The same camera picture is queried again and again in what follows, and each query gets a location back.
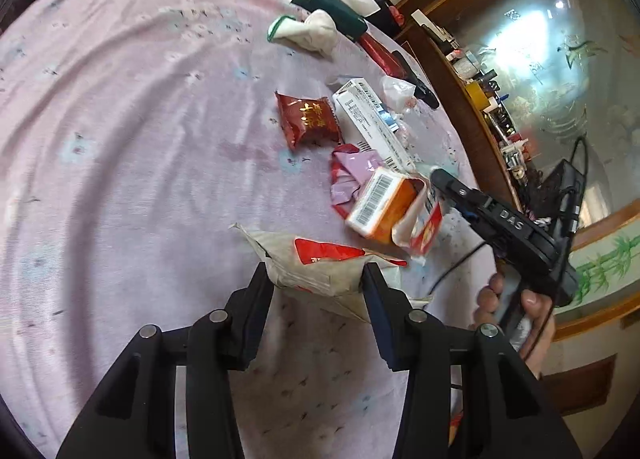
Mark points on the yellow box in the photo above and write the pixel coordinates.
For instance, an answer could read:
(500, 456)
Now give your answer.
(475, 91)

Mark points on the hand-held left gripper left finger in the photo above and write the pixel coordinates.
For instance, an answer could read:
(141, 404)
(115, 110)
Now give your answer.
(251, 321)

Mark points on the person's right hand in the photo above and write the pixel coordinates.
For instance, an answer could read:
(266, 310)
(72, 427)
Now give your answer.
(539, 319)

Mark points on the clear plastic wrapper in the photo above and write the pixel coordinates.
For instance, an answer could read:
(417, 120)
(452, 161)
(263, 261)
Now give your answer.
(397, 91)

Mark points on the dark green box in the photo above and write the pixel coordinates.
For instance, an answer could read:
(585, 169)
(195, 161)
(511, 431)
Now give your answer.
(330, 9)

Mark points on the wooden frosted glass partition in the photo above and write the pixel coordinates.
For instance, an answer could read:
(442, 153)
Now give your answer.
(550, 64)

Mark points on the crumpled green-rimmed paper cup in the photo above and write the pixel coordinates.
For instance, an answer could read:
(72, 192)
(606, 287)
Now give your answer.
(310, 31)

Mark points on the red white torn packet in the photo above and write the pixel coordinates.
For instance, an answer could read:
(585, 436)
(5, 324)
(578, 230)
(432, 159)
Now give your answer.
(425, 236)

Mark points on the bamboo painted glass panel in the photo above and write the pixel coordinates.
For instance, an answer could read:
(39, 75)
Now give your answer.
(610, 264)

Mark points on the white red snack bag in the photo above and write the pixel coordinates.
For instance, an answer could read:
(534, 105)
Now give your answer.
(320, 269)

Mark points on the red paper ornament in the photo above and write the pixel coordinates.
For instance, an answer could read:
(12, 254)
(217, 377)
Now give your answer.
(396, 15)

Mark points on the dark red snack packet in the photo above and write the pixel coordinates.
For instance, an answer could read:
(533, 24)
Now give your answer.
(307, 119)

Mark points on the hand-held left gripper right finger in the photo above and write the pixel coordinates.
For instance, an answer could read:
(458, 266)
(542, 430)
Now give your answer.
(382, 334)

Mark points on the black plastic tool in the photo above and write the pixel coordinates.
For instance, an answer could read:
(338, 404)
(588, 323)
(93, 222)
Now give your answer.
(415, 81)

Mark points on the pink foil wrapper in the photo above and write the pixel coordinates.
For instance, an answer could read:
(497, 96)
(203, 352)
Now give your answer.
(350, 169)

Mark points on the white medicine box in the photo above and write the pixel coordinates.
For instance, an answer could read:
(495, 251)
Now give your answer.
(365, 119)

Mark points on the orange barcode box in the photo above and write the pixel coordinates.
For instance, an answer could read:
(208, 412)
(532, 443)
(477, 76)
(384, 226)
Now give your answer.
(395, 209)

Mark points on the clutter of small toiletries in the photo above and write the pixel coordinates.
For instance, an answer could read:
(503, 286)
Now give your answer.
(510, 139)

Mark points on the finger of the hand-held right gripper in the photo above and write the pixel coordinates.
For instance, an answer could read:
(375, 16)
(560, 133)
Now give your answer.
(450, 186)

